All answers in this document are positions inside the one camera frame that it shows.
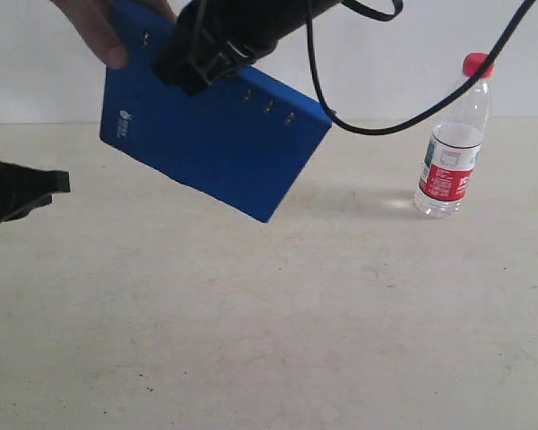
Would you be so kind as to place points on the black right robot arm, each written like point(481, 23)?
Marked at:
point(279, 17)

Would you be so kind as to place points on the person's bare hand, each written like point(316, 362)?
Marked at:
point(91, 20)

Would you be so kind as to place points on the clear plastic water bottle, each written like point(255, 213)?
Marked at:
point(453, 149)

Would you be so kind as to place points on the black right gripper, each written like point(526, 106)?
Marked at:
point(211, 42)

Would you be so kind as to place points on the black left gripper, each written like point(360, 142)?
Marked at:
point(38, 184)

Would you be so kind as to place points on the blue ring binder notebook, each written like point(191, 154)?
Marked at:
point(243, 141)

